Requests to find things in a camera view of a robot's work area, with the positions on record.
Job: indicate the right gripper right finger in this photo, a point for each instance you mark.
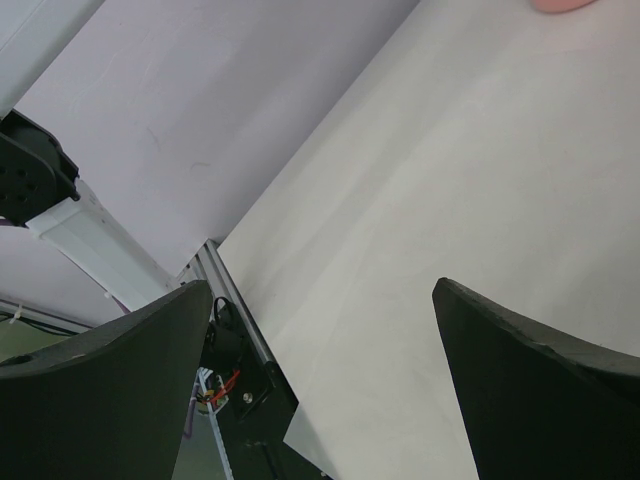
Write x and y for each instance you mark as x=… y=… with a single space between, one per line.
x=537 y=403

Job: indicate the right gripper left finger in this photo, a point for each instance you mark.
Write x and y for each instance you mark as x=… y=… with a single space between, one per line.
x=109 y=403

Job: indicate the white wrapping paper sheet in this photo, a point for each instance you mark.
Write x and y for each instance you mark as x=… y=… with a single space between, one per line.
x=487 y=143

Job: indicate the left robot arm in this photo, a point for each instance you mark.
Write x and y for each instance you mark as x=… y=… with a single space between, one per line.
x=41 y=191

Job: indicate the pink cylindrical vase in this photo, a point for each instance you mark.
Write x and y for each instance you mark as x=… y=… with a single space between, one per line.
x=558 y=6

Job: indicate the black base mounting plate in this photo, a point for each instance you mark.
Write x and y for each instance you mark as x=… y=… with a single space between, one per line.
x=256 y=448

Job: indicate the white slotted cable duct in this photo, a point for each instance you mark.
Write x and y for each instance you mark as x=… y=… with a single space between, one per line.
x=202 y=376

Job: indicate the aluminium front rail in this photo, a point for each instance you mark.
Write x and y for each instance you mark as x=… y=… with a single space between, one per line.
x=246 y=373

